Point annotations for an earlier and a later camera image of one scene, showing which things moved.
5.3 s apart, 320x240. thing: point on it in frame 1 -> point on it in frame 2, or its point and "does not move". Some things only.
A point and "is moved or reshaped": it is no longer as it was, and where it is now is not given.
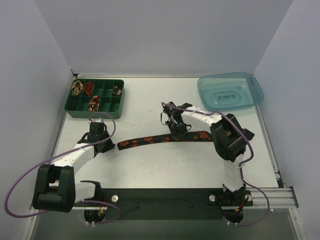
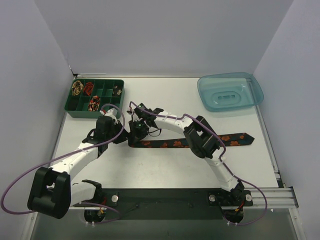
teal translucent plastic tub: [225, 92] does not move
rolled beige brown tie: [77, 88] does not move
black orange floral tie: [163, 138] is moved or reshaped
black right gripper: [178, 129] -> [137, 128]
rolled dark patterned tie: [116, 91] does not move
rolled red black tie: [88, 88] does not move
